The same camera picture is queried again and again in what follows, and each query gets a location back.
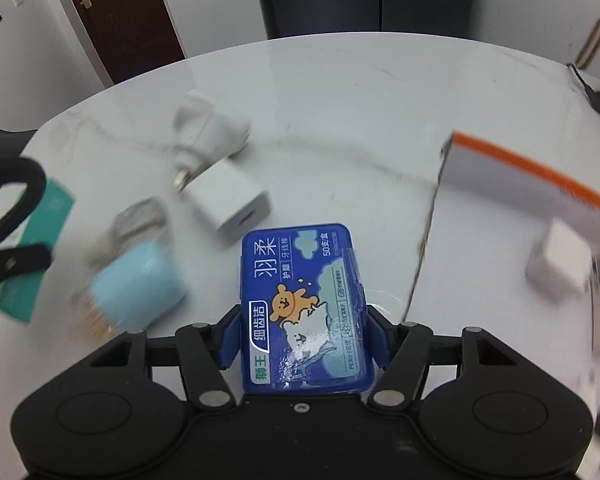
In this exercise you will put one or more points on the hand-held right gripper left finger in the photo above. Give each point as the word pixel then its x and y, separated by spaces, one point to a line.
pixel 230 340

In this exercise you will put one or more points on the teal cardboard box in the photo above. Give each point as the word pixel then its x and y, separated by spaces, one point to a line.
pixel 40 220

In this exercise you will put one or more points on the white plug adapter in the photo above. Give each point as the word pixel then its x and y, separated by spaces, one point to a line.
pixel 215 125

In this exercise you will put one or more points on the dark office chair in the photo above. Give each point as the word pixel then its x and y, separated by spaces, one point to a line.
pixel 0 140

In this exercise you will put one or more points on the orange-rimmed white box lid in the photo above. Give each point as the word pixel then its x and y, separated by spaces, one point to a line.
pixel 479 260

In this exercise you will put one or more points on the small white charger cube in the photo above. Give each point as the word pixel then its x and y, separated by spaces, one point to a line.
pixel 225 195

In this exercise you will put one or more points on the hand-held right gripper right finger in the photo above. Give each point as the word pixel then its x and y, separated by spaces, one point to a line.
pixel 379 340

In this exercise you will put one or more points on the small clear plastic lid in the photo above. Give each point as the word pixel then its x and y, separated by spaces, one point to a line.
pixel 140 215

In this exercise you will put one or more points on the brown wooden door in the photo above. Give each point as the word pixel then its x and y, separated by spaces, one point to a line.
pixel 140 20

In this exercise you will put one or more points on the light blue toothpick holder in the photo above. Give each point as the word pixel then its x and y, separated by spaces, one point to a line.
pixel 140 285

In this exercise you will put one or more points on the dark grey air fryer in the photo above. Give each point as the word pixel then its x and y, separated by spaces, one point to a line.
pixel 592 42

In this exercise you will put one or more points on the blue floss pick box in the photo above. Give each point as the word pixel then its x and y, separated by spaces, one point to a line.
pixel 305 310

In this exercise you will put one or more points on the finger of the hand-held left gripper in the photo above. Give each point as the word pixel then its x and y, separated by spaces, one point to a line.
pixel 20 260

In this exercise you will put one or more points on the white charger packaging box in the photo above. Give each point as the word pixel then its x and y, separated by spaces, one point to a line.
pixel 559 260

